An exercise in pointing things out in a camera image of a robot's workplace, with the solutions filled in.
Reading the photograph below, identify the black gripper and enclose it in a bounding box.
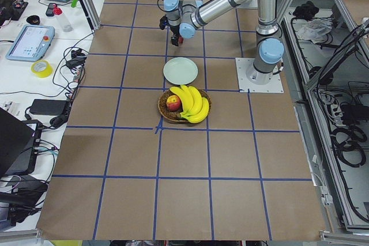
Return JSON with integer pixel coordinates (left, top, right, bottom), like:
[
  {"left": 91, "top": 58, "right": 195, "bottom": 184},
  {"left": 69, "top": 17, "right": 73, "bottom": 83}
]
[{"left": 170, "top": 25, "right": 181, "bottom": 46}]

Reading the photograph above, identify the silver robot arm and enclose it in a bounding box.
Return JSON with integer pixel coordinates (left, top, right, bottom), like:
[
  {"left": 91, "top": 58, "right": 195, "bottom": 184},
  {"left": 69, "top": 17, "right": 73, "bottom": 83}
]
[{"left": 159, "top": 0, "right": 280, "bottom": 46}]

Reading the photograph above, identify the pale green round plate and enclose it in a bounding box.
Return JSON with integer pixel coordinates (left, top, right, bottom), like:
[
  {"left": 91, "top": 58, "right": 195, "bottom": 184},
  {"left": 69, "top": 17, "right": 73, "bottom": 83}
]
[{"left": 163, "top": 57, "right": 198, "bottom": 85}]

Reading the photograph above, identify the red yellow apple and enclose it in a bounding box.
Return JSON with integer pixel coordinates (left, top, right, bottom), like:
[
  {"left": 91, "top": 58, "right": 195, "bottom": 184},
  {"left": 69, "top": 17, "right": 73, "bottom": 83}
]
[{"left": 166, "top": 94, "right": 182, "bottom": 112}]

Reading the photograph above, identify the yellow banana lower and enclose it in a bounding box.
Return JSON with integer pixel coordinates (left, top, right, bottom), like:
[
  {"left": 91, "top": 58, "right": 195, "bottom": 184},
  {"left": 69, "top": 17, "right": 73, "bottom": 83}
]
[{"left": 186, "top": 86, "right": 202, "bottom": 116}]

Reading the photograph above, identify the yellow banana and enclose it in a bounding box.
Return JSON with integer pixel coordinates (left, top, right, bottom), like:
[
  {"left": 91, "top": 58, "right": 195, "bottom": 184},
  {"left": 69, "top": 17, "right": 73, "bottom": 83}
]
[
  {"left": 186, "top": 86, "right": 202, "bottom": 116},
  {"left": 180, "top": 85, "right": 194, "bottom": 115},
  {"left": 180, "top": 97, "right": 210, "bottom": 123},
  {"left": 170, "top": 86, "right": 185, "bottom": 109}
]

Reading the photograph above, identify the yellow banana top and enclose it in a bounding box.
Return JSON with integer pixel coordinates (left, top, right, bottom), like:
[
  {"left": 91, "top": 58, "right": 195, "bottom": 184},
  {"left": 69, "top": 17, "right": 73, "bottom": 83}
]
[{"left": 170, "top": 86, "right": 185, "bottom": 109}]

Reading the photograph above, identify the yellow banana middle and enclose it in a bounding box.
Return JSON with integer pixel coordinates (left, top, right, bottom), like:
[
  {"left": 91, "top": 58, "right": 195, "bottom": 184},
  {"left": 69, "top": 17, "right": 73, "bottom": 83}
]
[{"left": 180, "top": 85, "right": 194, "bottom": 115}]

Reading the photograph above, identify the brown wicker basket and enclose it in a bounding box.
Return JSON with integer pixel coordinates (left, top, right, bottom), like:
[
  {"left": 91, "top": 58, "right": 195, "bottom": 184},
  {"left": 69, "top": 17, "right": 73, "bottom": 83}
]
[{"left": 157, "top": 89, "right": 212, "bottom": 124}]

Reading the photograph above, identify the yellow banana bottom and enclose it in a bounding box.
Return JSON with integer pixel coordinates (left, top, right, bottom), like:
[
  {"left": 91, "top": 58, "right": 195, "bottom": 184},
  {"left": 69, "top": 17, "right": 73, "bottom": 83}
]
[{"left": 180, "top": 97, "right": 210, "bottom": 123}]

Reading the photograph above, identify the clear plastic bottle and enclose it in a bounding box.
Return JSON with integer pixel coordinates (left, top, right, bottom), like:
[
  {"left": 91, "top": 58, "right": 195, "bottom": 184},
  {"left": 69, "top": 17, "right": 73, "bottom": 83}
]
[{"left": 53, "top": 4, "right": 73, "bottom": 32}]

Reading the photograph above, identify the black phone device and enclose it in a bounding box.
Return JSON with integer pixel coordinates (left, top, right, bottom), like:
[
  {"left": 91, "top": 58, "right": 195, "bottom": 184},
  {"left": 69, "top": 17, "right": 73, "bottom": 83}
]
[{"left": 46, "top": 3, "right": 57, "bottom": 17}]

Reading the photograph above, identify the yellow tape roll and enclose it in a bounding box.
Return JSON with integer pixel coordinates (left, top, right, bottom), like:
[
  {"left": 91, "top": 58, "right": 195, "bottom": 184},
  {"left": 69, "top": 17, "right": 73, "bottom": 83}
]
[{"left": 31, "top": 60, "right": 53, "bottom": 78}]

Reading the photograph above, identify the black power brick left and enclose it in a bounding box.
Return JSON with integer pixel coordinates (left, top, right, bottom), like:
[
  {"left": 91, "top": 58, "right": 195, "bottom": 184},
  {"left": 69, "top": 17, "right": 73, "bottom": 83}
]
[{"left": 29, "top": 99, "right": 67, "bottom": 116}]

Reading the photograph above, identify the white crumpled cloth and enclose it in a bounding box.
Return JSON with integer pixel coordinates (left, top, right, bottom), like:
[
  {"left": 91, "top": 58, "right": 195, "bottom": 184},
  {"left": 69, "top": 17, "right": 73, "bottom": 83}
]
[{"left": 296, "top": 19, "right": 333, "bottom": 43}]

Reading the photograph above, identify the near blue teach pendant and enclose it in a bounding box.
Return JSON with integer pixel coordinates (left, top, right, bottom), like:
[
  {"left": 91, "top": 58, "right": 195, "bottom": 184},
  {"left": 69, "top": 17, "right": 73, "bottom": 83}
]
[{"left": 5, "top": 25, "right": 55, "bottom": 62}]

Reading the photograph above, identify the small black bowl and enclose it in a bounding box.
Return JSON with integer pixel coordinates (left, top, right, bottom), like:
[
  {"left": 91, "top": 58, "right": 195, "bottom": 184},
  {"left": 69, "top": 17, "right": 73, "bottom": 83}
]
[{"left": 26, "top": 15, "right": 40, "bottom": 25}]

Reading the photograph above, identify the black laptop computer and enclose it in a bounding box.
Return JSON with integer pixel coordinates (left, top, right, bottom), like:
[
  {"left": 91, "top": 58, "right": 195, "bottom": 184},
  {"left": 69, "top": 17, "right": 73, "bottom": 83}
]
[{"left": 1, "top": 109, "right": 42, "bottom": 177}]

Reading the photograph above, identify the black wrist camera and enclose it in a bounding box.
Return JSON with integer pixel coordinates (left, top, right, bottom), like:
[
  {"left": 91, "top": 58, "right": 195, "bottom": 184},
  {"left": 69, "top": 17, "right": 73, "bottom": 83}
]
[{"left": 159, "top": 16, "right": 168, "bottom": 30}]

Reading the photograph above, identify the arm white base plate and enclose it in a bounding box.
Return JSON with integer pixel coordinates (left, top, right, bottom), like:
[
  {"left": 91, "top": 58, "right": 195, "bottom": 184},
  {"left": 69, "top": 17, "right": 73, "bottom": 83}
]
[{"left": 235, "top": 58, "right": 284, "bottom": 93}]

